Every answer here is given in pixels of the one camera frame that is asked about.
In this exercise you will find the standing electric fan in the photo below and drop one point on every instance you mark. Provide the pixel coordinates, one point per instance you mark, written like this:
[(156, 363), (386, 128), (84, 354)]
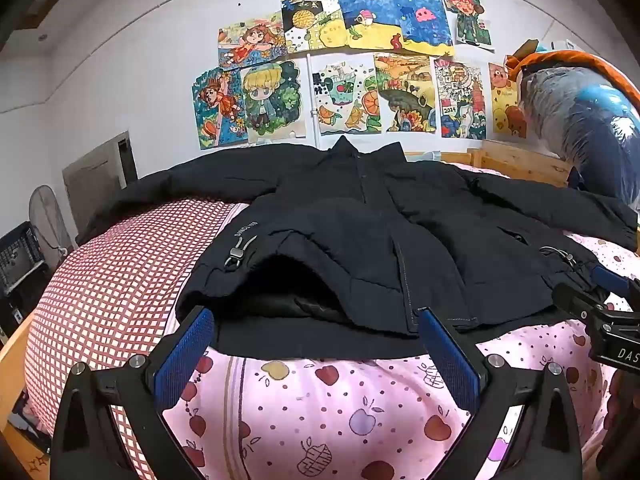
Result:
[(47, 220)]

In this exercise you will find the black plastic crate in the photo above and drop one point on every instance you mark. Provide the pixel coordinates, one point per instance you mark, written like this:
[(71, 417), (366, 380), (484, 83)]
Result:
[(20, 255)]

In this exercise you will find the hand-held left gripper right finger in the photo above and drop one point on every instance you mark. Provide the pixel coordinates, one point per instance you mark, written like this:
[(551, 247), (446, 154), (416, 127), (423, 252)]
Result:
[(447, 360)]

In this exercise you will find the red checkered blanket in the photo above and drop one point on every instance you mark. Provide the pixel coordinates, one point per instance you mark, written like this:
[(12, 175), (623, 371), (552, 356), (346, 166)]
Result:
[(100, 285)]

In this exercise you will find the orange fruits drawing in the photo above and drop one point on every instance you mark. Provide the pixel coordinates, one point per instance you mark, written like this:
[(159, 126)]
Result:
[(345, 97)]

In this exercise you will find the blond character drawing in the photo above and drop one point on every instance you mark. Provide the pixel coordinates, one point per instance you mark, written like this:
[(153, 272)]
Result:
[(270, 102)]

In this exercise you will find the pineapple drawing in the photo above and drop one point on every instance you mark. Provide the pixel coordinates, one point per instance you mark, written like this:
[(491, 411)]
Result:
[(305, 20)]

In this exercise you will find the orange-haired girl drawing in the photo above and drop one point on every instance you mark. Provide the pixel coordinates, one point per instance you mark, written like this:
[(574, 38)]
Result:
[(252, 40)]

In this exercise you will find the blue sea fish drawing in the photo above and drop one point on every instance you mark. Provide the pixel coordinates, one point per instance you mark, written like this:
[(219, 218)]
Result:
[(367, 15)]

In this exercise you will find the swimming girl drawing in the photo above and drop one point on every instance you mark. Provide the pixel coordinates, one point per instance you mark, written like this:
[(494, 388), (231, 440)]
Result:
[(220, 110)]

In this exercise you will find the pink apple print bedsheet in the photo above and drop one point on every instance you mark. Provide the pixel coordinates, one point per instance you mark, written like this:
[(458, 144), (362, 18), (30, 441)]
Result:
[(325, 410)]

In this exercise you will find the red-haired figure drawing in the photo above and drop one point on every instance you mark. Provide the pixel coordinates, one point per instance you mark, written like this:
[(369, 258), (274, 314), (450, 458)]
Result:
[(465, 15)]

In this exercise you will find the colourful landscape drawing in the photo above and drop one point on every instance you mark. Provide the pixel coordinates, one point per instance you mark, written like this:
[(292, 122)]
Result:
[(405, 92)]

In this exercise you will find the clear bag with blue bedding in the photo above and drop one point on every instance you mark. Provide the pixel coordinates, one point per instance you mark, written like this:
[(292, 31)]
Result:
[(590, 125)]

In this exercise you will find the orange cloth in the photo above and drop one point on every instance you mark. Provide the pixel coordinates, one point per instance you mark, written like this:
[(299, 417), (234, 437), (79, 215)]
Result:
[(575, 57)]

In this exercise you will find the person's right hand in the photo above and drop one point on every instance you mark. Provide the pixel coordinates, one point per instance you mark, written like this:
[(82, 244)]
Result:
[(625, 425)]

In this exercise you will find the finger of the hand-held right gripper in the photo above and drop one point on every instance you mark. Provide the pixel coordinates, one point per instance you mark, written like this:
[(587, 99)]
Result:
[(580, 302), (611, 280)]

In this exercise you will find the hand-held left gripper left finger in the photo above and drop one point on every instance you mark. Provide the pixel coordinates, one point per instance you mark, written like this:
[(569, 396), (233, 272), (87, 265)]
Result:
[(182, 355)]

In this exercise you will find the wooden bed side rail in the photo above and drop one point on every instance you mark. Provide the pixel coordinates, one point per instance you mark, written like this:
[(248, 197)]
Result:
[(15, 360)]

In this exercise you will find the pink jellyfish drawing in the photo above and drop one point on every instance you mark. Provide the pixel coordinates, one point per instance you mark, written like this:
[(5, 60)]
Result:
[(425, 20)]

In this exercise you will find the wooden bed frame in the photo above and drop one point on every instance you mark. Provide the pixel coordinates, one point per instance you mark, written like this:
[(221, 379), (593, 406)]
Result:
[(525, 165)]

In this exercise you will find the red city drawing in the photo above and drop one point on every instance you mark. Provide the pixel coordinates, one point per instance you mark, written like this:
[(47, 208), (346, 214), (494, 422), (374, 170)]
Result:
[(460, 100)]

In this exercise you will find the black padded jacket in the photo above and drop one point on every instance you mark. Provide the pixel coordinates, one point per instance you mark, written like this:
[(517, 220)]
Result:
[(350, 220)]

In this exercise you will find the yellow bear drawing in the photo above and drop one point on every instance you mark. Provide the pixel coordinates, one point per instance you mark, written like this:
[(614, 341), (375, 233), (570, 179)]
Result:
[(505, 102)]

